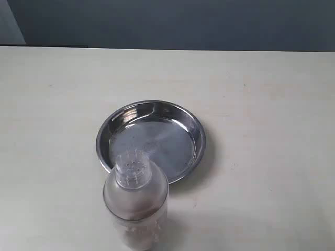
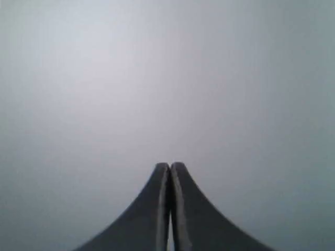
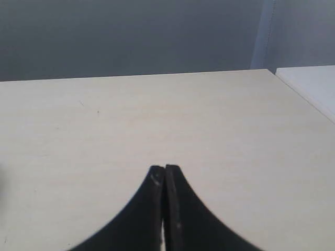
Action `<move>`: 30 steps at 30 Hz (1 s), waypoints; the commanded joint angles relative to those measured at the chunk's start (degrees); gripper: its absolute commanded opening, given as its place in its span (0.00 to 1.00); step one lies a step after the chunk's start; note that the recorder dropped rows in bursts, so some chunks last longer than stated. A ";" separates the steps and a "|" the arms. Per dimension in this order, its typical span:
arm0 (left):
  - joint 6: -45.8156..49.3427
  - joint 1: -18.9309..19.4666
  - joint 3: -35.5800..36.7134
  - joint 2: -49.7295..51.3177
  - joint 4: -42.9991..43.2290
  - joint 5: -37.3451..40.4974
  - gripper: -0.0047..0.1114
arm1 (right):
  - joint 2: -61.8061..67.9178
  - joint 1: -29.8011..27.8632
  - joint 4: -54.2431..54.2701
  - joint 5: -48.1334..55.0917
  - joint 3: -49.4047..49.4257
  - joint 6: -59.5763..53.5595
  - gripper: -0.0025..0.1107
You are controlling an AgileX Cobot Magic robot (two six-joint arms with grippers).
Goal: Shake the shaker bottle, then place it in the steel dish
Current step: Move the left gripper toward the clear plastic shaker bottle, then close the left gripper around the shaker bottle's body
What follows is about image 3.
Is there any white side table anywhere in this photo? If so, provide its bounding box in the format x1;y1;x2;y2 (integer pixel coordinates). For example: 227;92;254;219
276;65;335;122

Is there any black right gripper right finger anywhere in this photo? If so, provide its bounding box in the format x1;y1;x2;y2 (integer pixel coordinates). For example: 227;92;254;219
164;165;259;250

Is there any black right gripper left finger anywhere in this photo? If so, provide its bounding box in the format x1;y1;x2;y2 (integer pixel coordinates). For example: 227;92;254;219
71;166;165;250

